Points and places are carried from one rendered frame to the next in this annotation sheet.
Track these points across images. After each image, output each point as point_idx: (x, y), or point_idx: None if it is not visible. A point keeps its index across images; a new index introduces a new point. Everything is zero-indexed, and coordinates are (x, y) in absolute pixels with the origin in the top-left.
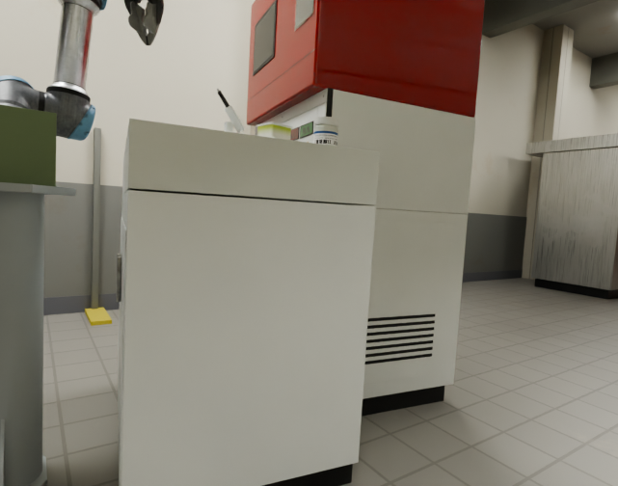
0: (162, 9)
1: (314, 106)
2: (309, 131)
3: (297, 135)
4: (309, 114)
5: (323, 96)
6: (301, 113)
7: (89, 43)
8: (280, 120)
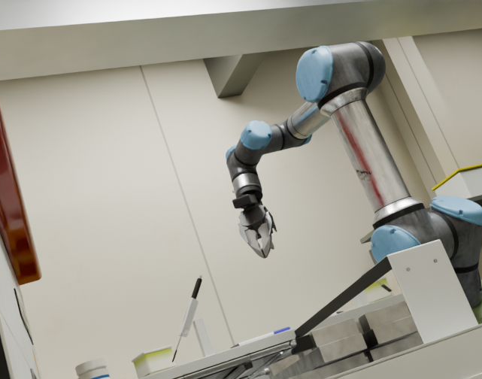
0: (242, 236)
1: (20, 296)
2: (31, 335)
3: (25, 321)
4: (20, 299)
5: (22, 296)
6: (14, 280)
7: (347, 155)
8: None
